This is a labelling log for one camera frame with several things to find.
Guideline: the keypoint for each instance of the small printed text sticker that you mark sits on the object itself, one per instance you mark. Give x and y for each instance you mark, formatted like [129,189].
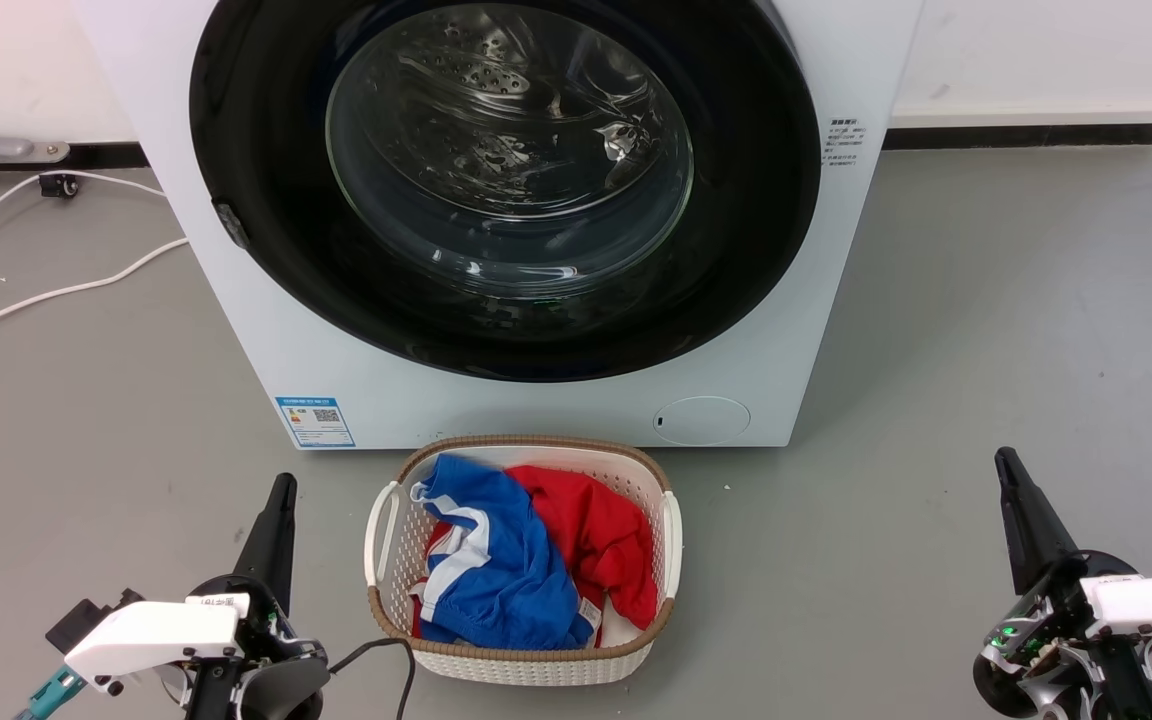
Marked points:
[844,140]

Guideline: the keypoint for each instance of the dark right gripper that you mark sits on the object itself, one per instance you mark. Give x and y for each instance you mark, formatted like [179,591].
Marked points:
[1046,660]

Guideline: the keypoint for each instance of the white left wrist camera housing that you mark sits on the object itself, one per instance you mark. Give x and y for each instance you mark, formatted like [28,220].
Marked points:
[151,632]

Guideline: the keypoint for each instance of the small black plug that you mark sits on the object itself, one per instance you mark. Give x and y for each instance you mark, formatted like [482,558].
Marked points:
[58,185]

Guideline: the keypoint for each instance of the round white filter cover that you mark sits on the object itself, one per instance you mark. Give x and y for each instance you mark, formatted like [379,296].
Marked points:
[701,421]

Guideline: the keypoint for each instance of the round black washing machine door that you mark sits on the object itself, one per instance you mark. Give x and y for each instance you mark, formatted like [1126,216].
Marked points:
[256,150]

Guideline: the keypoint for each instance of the white laundry basket brown rim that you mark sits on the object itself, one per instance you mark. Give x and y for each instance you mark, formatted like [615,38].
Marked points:
[536,666]

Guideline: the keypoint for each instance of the red garment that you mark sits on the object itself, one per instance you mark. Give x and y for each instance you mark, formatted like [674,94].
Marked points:
[596,540]

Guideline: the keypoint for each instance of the white front-load washing machine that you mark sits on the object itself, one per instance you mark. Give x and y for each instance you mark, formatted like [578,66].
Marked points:
[266,370]

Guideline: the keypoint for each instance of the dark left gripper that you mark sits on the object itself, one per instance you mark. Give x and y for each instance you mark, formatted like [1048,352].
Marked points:
[276,675]

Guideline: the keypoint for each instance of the blue garment white stripes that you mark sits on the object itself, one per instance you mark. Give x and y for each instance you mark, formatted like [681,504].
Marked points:
[496,570]

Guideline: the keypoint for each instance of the blue energy label sticker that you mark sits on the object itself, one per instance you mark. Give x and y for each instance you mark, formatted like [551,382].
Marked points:
[315,422]

